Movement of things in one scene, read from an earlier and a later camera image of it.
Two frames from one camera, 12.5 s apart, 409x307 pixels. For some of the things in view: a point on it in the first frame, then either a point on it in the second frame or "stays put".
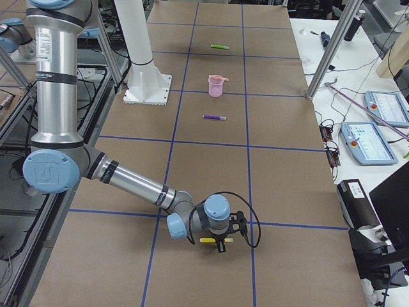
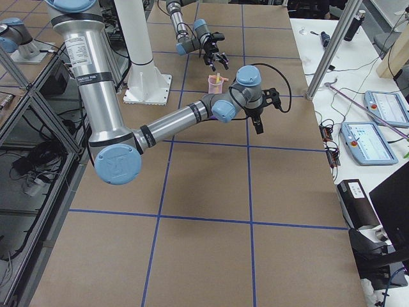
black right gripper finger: [221, 245] -> [257, 125]
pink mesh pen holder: [215, 85] stays put
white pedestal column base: [147, 84] stays put
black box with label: [358, 210] stays put
